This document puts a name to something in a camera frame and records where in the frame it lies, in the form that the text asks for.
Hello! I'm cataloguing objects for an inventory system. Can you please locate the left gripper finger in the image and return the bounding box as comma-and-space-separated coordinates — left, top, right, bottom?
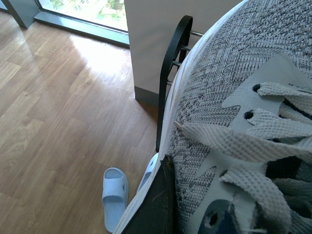
122, 155, 176, 234

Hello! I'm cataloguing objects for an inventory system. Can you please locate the light blue slipper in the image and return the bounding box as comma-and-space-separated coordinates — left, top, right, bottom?
137, 153, 158, 193
102, 167, 129, 233

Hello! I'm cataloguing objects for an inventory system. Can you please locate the grey sneaker front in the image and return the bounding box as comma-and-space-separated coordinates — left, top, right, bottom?
115, 0, 312, 234

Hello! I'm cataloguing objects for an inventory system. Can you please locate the black metal shoe rack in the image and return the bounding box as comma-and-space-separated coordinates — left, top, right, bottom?
156, 15, 203, 152

